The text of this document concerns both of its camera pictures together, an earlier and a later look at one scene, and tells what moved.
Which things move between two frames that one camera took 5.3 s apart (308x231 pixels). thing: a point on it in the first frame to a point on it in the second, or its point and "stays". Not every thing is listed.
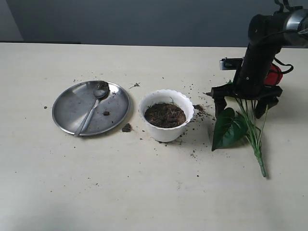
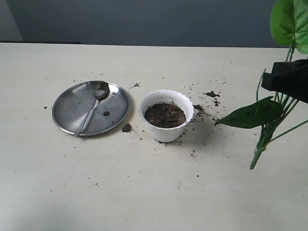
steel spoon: (101, 91) stays
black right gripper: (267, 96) to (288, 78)
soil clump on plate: (106, 113) stays
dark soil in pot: (165, 115) stays
